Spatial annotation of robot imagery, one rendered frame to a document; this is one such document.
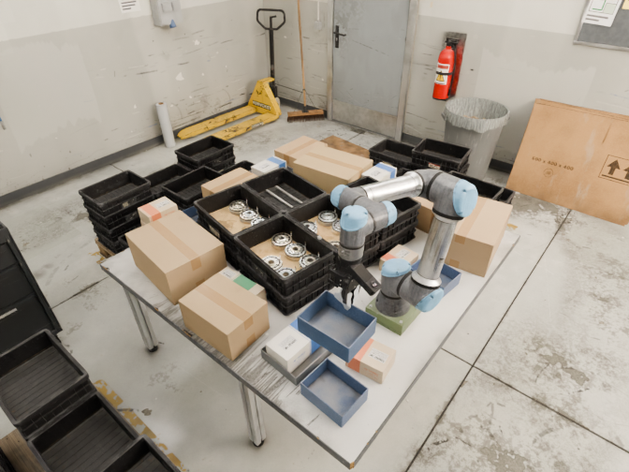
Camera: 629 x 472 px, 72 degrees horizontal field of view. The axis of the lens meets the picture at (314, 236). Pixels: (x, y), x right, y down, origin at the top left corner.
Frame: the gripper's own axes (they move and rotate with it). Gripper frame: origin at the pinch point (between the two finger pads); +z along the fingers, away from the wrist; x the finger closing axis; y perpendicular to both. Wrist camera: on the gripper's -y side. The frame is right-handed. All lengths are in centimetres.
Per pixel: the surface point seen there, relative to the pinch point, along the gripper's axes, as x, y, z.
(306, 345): -1.1, 18.7, 33.0
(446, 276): -82, -1, 36
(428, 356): -35, -18, 39
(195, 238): -6, 95, 21
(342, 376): -2.7, 1.8, 39.0
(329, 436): 17.0, -8.6, 43.2
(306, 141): -127, 132, 17
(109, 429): 60, 75, 78
